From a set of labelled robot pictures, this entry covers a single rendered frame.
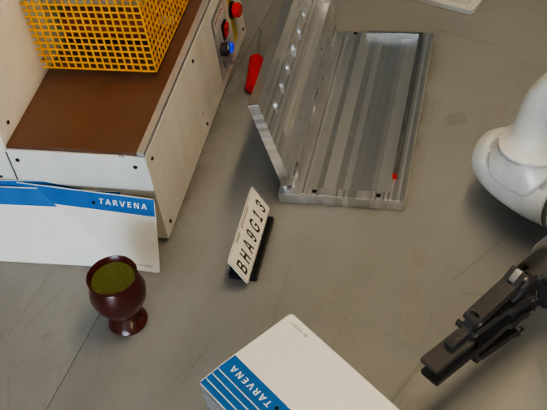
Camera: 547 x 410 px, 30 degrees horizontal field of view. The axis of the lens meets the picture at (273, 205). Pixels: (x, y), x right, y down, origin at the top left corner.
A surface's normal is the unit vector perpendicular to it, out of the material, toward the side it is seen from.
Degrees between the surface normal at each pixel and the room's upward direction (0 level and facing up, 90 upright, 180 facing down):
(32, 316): 0
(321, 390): 0
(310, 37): 79
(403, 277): 0
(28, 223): 63
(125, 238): 69
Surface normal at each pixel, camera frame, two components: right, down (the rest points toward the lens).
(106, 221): -0.30, 0.42
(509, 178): -0.78, 0.38
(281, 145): 0.93, -0.07
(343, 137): -0.13, -0.69
